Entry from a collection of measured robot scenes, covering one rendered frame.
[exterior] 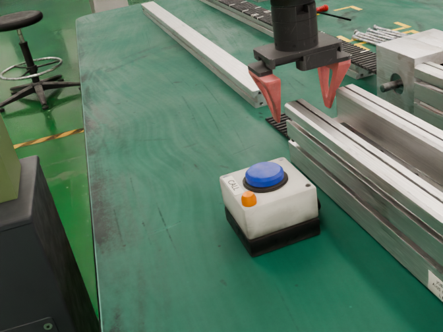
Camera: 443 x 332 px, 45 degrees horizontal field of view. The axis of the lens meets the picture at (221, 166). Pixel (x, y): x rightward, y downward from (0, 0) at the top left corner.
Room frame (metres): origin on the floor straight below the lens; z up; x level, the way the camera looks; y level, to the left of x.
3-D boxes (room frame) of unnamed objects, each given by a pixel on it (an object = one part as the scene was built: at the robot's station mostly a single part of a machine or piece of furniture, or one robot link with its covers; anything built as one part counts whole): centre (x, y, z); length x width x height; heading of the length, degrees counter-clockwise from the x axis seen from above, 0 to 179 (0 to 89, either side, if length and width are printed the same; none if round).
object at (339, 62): (0.68, -0.15, 0.86); 0.07 x 0.07 x 0.09; 13
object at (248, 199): (0.44, -0.02, 0.85); 0.01 x 0.01 x 0.01
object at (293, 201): (0.48, -0.05, 0.81); 0.10 x 0.08 x 0.06; 104
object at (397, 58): (0.71, -0.30, 0.83); 0.12 x 0.09 x 0.10; 104
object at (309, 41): (0.68, -0.13, 0.93); 0.10 x 0.07 x 0.07; 103
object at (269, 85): (0.67, -0.10, 0.86); 0.07 x 0.07 x 0.09; 13
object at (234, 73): (1.29, 0.02, 0.79); 0.96 x 0.04 x 0.03; 14
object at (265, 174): (0.48, -0.04, 0.84); 0.04 x 0.04 x 0.02
